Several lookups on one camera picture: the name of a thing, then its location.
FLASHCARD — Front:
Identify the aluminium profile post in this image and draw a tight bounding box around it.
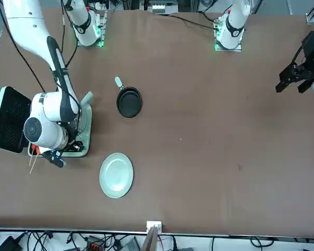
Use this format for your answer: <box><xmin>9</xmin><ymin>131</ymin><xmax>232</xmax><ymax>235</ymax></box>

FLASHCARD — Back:
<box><xmin>141</xmin><ymin>225</ymin><xmax>160</xmax><ymax>251</ymax></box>

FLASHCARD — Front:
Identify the white table edge bracket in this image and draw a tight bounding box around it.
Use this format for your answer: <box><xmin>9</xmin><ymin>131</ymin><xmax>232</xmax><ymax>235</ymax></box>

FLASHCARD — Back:
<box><xmin>146</xmin><ymin>220</ymin><xmax>163</xmax><ymax>233</ymax></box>

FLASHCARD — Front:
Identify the cooking machine black grill lid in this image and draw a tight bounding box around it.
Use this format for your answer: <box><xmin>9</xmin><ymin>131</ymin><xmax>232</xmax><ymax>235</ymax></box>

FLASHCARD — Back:
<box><xmin>0</xmin><ymin>86</ymin><xmax>32</xmax><ymax>155</ymax></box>

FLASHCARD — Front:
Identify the pale green round plate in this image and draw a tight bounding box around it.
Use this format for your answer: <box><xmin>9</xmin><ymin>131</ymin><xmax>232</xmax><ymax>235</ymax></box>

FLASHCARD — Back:
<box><xmin>99</xmin><ymin>152</ymin><xmax>134</xmax><ymax>199</ymax></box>

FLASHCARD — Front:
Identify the black device with red ports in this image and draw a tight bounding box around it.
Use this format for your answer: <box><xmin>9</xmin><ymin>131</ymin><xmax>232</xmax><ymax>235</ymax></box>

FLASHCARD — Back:
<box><xmin>85</xmin><ymin>236</ymin><xmax>106</xmax><ymax>251</ymax></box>

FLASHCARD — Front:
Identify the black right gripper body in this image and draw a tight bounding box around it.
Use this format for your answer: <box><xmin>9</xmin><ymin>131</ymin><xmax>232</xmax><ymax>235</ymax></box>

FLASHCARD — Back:
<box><xmin>65</xmin><ymin>123</ymin><xmax>81</xmax><ymax>146</ymax></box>

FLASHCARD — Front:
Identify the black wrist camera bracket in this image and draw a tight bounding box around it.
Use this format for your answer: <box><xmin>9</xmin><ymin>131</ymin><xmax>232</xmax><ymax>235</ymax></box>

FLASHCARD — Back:
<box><xmin>42</xmin><ymin>150</ymin><xmax>66</xmax><ymax>168</ymax></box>

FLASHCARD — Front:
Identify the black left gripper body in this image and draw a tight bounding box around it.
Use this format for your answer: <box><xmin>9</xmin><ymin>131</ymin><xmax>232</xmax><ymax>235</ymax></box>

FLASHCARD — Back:
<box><xmin>301</xmin><ymin>30</ymin><xmax>314</xmax><ymax>71</ymax></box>

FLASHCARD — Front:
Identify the black left arm base cable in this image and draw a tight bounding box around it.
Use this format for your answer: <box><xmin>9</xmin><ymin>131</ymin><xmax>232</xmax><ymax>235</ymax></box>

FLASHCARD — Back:
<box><xmin>169</xmin><ymin>14</ymin><xmax>217</xmax><ymax>30</ymax></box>

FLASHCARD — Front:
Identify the black machine power cable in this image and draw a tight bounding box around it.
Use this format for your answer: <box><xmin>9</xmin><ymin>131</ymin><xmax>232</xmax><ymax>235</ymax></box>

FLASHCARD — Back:
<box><xmin>0</xmin><ymin>0</ymin><xmax>47</xmax><ymax>93</ymax></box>

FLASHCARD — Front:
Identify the white power strip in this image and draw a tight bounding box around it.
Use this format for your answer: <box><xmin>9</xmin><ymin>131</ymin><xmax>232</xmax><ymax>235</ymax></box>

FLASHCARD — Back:
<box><xmin>150</xmin><ymin>3</ymin><xmax>167</xmax><ymax>14</ymax></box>

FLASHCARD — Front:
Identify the black power adapter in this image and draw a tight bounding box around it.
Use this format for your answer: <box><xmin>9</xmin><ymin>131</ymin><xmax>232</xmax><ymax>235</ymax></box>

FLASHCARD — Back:
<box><xmin>0</xmin><ymin>235</ymin><xmax>22</xmax><ymax>251</ymax></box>

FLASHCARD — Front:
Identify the black frying pan white handle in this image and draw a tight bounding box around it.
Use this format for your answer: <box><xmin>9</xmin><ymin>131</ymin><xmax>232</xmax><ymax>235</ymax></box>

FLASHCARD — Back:
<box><xmin>114</xmin><ymin>76</ymin><xmax>143</xmax><ymax>119</ymax></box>

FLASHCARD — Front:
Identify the red sausage on wooden skewer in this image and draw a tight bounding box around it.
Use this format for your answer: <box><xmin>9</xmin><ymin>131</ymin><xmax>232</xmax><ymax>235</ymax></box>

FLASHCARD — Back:
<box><xmin>28</xmin><ymin>146</ymin><xmax>40</xmax><ymax>168</ymax></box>
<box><xmin>29</xmin><ymin>151</ymin><xmax>41</xmax><ymax>175</ymax></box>

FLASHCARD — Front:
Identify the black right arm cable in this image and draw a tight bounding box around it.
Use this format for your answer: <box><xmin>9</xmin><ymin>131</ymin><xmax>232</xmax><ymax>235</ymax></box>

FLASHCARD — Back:
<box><xmin>61</xmin><ymin>0</ymin><xmax>79</xmax><ymax>66</ymax></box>

